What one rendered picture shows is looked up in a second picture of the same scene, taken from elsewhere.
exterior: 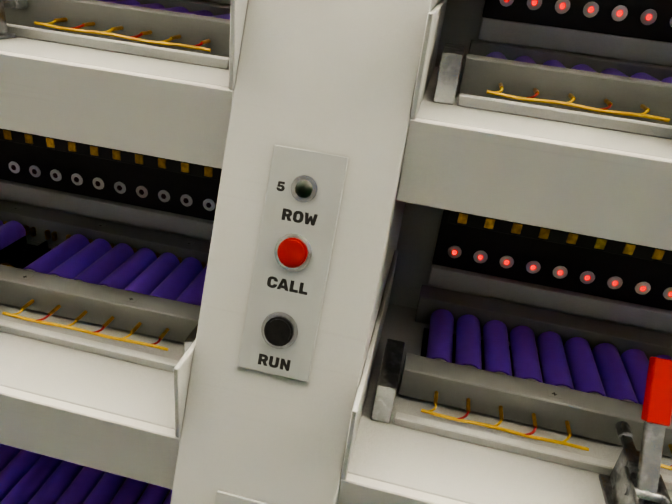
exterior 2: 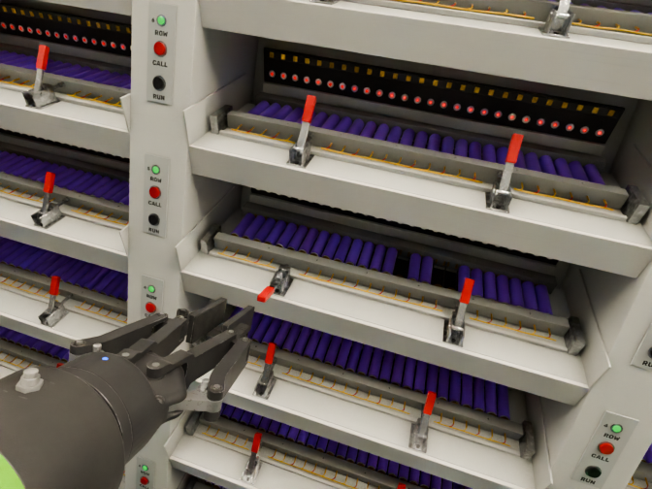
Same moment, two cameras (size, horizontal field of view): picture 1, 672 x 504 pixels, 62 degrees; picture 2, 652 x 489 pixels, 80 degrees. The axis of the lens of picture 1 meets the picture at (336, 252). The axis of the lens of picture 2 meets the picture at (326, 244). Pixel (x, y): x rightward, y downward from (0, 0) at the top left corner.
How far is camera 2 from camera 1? 47 cm
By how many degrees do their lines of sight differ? 13
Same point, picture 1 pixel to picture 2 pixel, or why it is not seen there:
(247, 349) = (637, 358)
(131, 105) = (596, 249)
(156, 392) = (563, 363)
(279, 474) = (639, 407)
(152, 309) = (544, 320)
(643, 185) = not seen: outside the picture
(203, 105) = (637, 254)
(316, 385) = not seen: outside the picture
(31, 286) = (480, 305)
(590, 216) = not seen: outside the picture
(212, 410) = (610, 379)
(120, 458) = (549, 391)
